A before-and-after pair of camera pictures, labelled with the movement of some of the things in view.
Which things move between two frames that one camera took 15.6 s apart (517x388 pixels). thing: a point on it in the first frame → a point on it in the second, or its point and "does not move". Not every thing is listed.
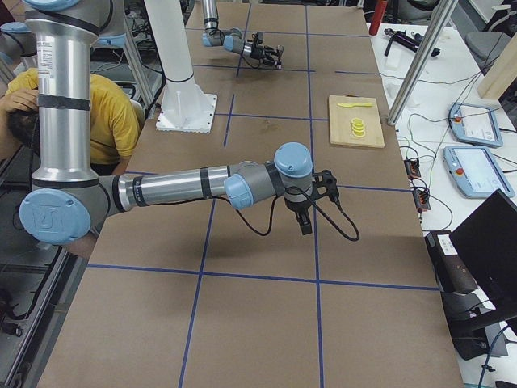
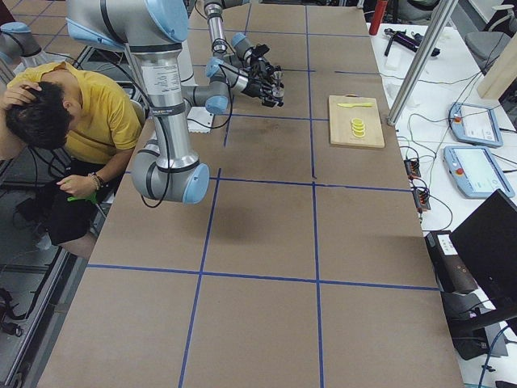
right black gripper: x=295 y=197 → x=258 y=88
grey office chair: x=485 y=48 does not move
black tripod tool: x=410 y=41 does not move
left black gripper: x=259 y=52 → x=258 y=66
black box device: x=451 y=269 does not move
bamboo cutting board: x=341 y=117 does not move
